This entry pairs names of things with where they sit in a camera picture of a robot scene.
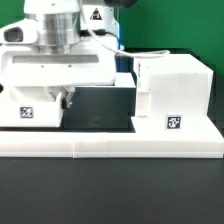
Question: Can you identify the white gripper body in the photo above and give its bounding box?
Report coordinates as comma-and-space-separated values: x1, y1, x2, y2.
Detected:
0, 43, 116, 87

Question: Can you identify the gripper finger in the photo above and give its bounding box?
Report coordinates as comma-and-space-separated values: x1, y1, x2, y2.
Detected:
62, 86, 75, 109
49, 86, 62, 101

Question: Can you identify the white drawer tray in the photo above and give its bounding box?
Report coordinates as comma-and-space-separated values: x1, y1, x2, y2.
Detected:
0, 87, 63, 127

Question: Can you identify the white drawer housing box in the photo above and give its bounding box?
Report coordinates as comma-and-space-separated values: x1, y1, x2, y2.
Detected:
132, 54, 213, 133

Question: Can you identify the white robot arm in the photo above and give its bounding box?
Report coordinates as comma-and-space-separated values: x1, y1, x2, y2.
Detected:
0, 0, 137, 88

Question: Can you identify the white fiducial marker plate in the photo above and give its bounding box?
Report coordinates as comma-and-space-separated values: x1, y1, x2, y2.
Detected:
115, 72, 136, 88

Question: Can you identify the white L-shaped fence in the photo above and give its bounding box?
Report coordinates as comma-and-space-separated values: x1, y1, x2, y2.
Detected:
0, 120, 224, 158

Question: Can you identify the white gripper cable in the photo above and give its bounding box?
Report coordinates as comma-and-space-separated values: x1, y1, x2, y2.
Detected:
77, 0, 171, 60

